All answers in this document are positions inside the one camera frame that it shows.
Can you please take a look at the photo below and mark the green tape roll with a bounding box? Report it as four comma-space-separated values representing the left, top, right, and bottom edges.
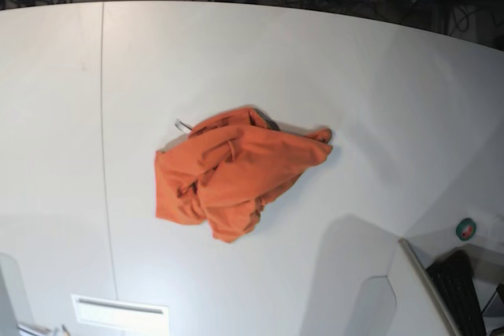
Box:
455, 218, 477, 242

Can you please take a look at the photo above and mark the black keyboard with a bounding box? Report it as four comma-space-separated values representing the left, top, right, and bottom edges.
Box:
427, 249, 487, 336

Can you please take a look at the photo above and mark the orange t-shirt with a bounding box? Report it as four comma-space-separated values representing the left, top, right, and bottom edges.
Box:
154, 107, 332, 243

